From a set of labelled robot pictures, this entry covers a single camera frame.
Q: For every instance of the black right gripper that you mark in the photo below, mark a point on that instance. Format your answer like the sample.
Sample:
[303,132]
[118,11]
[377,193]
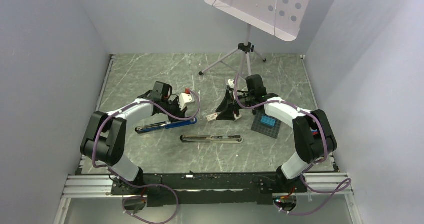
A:
[227,108]

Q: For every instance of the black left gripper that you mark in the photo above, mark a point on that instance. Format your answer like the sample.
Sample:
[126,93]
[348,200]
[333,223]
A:
[179,113]

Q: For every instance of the blue black stapler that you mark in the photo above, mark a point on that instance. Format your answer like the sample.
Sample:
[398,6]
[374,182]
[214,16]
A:
[164,125]

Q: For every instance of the white staple box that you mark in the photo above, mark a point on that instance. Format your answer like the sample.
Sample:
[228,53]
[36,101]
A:
[212,117]

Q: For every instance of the black silver stapler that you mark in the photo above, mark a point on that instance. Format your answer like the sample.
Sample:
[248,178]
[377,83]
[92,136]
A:
[211,139]

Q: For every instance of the staple box tray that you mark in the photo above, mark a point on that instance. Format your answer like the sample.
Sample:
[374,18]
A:
[236,117]

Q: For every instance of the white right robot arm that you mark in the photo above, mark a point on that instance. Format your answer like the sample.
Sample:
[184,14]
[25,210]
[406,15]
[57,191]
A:
[313,135]

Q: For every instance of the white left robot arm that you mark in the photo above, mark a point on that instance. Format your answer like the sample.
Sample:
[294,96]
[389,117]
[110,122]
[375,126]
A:
[105,136]

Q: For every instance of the dark grey lego baseplate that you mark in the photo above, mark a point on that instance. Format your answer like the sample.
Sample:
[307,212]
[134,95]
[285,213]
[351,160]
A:
[257,126]

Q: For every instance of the blue lego brick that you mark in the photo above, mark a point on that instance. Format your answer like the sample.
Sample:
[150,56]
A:
[266,120]

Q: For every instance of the white perforated music stand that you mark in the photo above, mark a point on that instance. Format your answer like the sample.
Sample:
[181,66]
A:
[282,19]

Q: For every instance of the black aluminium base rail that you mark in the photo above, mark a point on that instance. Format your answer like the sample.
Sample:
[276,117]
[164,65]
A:
[207,188]

